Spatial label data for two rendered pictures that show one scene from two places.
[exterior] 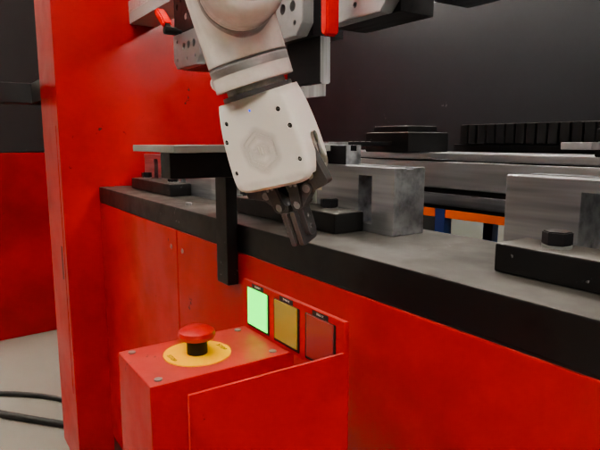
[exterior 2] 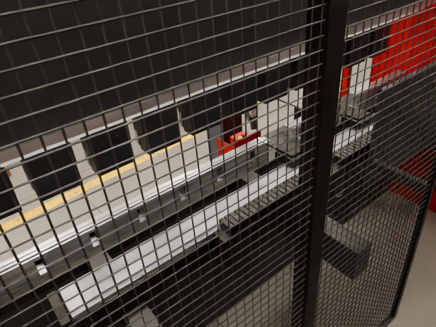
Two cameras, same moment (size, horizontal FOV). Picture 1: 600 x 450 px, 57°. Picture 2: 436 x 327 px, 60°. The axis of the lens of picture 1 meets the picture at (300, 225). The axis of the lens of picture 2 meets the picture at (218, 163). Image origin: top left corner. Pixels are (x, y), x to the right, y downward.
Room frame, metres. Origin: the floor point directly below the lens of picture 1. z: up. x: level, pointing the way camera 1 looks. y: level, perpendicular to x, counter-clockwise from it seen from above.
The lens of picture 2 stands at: (0.35, -1.85, 1.92)
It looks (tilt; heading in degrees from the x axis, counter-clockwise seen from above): 34 degrees down; 89
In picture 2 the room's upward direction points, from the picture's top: 5 degrees counter-clockwise
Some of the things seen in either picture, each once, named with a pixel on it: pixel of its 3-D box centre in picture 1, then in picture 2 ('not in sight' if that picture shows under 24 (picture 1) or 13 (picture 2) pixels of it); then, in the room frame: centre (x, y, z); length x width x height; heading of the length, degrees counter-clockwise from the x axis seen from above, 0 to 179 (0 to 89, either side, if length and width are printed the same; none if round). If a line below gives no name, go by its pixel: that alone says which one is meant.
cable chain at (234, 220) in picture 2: not in sight; (270, 199); (0.55, -0.78, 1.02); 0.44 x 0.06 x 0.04; 34
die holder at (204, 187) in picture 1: (187, 173); (378, 89); (1.43, 0.29, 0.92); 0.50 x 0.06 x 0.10; 34
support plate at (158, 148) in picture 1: (231, 147); (300, 98); (0.89, 0.11, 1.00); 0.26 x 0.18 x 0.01; 124
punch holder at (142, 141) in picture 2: not in sight; (156, 125); (0.16, -0.56, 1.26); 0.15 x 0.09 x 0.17; 34
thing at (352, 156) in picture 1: (316, 154); not in sight; (0.95, -0.03, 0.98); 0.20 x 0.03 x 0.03; 34
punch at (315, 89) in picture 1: (307, 70); not in sight; (0.97, -0.01, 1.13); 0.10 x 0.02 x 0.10; 34
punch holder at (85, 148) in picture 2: not in sight; (107, 145); (-0.01, -0.67, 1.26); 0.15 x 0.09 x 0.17; 34
